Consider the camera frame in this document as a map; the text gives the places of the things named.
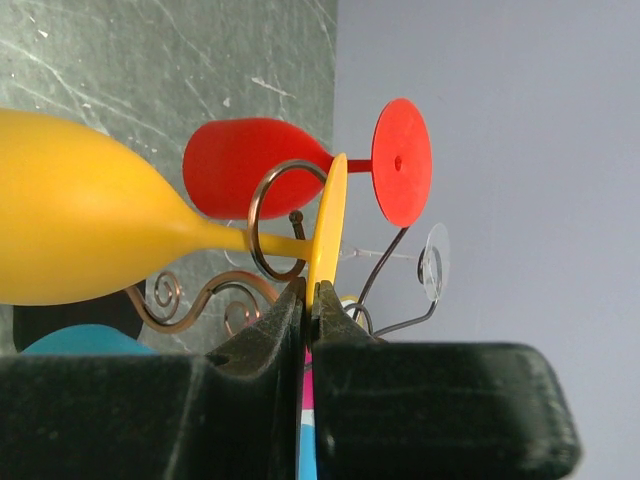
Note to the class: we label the clear wine glass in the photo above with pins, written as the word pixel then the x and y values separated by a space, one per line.
pixel 432 263

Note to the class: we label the blue wine glass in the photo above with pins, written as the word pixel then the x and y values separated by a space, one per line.
pixel 87 339

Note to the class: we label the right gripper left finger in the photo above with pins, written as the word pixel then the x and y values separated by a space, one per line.
pixel 231 414

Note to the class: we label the orange wine glass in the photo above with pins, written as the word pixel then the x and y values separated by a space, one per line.
pixel 83 216

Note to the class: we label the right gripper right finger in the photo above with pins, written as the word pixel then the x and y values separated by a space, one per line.
pixel 444 410

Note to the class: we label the pink wine glass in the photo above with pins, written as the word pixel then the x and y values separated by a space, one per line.
pixel 307 392

